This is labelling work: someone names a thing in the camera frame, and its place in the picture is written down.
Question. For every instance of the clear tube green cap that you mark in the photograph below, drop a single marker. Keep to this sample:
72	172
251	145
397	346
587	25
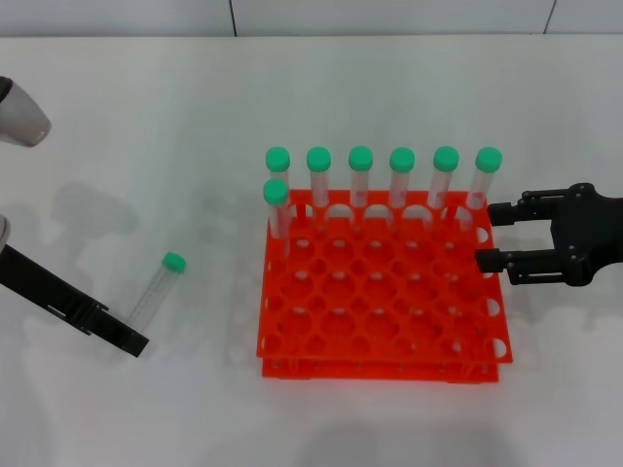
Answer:
275	191
360	158
173	262
488	159
318	159
446	158
402	159
277	159

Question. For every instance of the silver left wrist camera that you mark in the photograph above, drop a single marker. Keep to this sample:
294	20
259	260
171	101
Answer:
22	117

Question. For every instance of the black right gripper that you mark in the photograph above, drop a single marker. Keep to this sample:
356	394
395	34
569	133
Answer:
591	228

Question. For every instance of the orange test tube rack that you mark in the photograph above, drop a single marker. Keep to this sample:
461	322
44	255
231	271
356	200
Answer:
340	367

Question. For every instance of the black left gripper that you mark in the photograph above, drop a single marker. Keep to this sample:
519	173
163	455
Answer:
44	292

